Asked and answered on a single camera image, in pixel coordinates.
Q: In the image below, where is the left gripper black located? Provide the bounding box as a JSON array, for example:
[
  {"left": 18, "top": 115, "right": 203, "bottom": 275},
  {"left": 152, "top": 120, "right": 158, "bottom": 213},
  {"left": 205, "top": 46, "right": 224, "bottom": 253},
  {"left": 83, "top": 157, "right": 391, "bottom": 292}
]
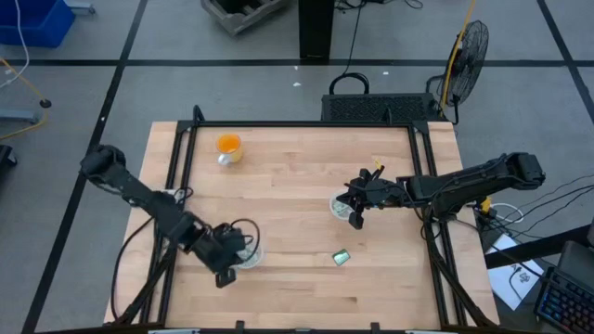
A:
[{"left": 198, "top": 224, "right": 248, "bottom": 289}]

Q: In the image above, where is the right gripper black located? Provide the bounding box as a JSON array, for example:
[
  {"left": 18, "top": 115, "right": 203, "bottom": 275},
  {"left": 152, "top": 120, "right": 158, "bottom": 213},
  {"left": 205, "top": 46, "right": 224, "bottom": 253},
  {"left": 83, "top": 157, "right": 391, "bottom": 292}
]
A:
[{"left": 342, "top": 167, "right": 409, "bottom": 231}]

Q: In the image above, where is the clear plastic bin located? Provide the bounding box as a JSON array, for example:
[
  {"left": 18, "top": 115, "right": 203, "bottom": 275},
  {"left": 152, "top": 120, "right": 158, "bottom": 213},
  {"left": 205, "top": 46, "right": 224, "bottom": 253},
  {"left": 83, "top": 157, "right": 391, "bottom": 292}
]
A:
[
  {"left": 234, "top": 238, "right": 265, "bottom": 271},
  {"left": 329, "top": 190, "right": 357, "bottom": 223}
]

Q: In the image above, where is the yellow and white mug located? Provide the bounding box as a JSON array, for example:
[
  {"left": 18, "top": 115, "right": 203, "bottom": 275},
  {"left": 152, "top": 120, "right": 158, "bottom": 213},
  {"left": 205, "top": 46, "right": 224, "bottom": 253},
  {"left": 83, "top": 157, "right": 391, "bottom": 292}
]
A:
[{"left": 215, "top": 133, "right": 244, "bottom": 167}]

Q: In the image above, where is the black upright tower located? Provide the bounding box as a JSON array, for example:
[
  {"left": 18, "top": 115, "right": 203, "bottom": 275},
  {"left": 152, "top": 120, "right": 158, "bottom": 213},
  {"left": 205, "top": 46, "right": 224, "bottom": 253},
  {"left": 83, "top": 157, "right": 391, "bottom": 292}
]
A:
[{"left": 298, "top": 0, "right": 335, "bottom": 61}]

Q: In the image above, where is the white paper sheet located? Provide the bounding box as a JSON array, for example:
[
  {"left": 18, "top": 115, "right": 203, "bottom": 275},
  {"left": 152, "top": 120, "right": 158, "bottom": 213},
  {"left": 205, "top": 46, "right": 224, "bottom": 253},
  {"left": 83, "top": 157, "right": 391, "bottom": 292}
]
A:
[{"left": 486, "top": 233, "right": 545, "bottom": 311}]

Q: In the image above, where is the black floor fan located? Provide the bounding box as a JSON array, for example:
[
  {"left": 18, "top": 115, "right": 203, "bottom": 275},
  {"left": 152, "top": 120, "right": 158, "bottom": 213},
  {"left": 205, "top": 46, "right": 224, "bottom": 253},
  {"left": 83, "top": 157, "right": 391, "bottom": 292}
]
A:
[{"left": 425, "top": 19, "right": 491, "bottom": 125}]

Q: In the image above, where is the black beam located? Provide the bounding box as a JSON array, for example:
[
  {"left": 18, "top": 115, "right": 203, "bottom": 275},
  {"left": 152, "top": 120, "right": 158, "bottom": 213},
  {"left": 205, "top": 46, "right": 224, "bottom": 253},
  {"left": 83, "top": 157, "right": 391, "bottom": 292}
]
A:
[{"left": 484, "top": 225, "right": 594, "bottom": 270}]

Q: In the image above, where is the grey crate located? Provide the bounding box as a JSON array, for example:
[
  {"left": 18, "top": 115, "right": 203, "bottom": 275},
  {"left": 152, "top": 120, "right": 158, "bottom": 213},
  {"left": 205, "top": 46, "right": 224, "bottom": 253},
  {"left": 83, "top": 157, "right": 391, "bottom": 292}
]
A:
[{"left": 200, "top": 0, "right": 291, "bottom": 37}]

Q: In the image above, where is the backlit black keyboard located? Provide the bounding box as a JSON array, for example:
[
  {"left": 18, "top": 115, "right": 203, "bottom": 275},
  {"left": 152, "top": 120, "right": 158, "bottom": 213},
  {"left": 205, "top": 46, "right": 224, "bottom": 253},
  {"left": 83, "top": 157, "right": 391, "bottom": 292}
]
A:
[{"left": 533, "top": 266, "right": 594, "bottom": 334}]

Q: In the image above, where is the grey stand base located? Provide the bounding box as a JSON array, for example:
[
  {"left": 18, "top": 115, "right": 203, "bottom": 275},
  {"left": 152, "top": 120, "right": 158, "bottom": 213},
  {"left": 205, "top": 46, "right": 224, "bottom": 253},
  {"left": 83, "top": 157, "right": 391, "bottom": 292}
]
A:
[{"left": 0, "top": 109, "right": 43, "bottom": 124}]

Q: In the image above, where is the blue plastic tub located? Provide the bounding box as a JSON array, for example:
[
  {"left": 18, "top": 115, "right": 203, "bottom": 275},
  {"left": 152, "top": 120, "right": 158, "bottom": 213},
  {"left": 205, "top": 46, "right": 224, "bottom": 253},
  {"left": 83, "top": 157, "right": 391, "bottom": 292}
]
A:
[{"left": 0, "top": 0, "right": 76, "bottom": 47}]

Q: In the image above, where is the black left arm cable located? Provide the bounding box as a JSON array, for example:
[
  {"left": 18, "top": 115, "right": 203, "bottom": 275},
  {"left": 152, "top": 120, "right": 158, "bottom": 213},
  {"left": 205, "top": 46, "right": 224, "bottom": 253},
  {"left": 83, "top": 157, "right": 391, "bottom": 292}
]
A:
[{"left": 230, "top": 217, "right": 262, "bottom": 254}]

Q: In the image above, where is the black hanging power cable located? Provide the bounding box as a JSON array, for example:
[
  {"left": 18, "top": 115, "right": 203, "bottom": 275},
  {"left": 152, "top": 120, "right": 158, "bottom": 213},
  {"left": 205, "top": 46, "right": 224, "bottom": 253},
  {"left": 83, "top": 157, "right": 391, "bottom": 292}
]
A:
[{"left": 110, "top": 215, "right": 157, "bottom": 321}]

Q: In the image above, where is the black looped cable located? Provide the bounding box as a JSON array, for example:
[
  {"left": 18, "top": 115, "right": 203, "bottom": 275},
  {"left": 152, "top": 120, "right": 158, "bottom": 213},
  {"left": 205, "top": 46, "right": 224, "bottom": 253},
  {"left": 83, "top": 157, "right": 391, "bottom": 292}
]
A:
[{"left": 328, "top": 72, "right": 371, "bottom": 96}]

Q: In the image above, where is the yellow hanging cable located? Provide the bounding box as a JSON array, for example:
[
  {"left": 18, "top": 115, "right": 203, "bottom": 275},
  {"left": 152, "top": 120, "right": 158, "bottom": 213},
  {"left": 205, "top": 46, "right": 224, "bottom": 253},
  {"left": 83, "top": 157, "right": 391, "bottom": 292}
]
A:
[{"left": 439, "top": 0, "right": 479, "bottom": 110}]

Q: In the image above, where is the black cable bundle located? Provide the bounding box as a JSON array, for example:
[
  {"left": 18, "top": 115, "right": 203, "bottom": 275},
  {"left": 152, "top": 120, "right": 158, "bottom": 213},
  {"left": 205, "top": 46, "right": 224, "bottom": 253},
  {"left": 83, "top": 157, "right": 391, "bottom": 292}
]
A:
[{"left": 491, "top": 173, "right": 594, "bottom": 242}]

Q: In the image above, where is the yellow floor cable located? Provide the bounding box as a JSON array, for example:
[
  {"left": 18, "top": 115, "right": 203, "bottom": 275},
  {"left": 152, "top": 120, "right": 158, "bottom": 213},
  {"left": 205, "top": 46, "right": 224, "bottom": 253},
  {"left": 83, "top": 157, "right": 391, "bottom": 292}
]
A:
[{"left": 0, "top": 58, "right": 47, "bottom": 140}]

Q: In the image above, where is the white cable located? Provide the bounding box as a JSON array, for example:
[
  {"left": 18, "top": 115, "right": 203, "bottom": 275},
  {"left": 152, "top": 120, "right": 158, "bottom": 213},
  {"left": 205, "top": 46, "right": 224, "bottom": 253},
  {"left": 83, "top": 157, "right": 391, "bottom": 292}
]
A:
[{"left": 0, "top": 0, "right": 32, "bottom": 89}]

